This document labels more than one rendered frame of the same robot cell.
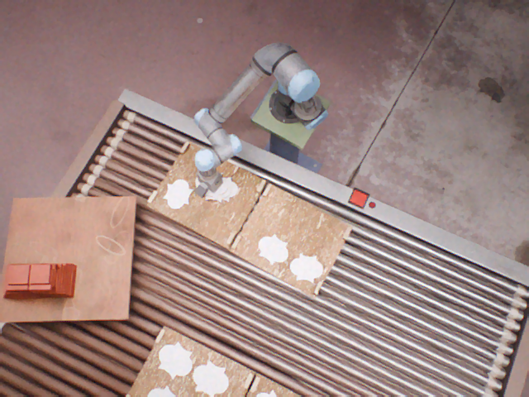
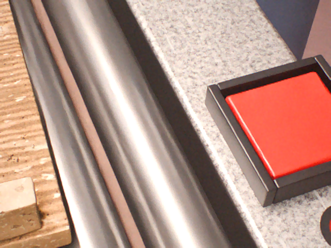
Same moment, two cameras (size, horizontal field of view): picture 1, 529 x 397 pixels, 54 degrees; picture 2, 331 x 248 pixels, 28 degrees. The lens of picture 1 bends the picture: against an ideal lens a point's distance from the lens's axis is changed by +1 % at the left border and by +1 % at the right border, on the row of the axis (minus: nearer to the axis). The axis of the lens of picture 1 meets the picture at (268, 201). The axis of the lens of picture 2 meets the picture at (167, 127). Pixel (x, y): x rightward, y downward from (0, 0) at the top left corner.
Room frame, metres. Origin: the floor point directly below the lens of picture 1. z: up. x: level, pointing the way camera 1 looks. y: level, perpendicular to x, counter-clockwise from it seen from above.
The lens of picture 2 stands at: (0.52, -0.50, 1.21)
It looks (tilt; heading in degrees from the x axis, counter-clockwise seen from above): 52 degrees down; 40
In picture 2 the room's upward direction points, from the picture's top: 5 degrees clockwise
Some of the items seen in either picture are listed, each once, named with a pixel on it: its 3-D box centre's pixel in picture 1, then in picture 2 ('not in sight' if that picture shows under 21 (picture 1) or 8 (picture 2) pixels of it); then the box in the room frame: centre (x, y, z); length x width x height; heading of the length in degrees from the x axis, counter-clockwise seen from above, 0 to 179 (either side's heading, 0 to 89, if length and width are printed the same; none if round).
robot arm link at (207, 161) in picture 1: (206, 162); not in sight; (0.76, 0.24, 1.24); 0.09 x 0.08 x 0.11; 128
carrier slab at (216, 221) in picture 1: (207, 193); not in sight; (0.74, 0.27, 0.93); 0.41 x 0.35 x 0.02; 63
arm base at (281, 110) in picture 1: (289, 100); not in sight; (1.20, -0.09, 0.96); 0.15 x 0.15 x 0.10
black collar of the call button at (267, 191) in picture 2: (359, 198); (293, 125); (0.74, -0.40, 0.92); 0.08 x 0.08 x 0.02; 66
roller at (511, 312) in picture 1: (305, 218); not in sight; (0.65, -0.17, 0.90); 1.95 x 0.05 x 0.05; 66
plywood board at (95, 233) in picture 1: (69, 256); not in sight; (0.42, 0.79, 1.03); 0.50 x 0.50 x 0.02; 3
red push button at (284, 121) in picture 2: (358, 198); (292, 127); (0.74, -0.40, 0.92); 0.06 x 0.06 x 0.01; 66
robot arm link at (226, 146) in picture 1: (224, 145); not in sight; (0.84, 0.18, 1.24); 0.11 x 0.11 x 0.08; 38
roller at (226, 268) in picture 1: (271, 290); not in sight; (0.33, -0.03, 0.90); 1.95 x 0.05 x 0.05; 66
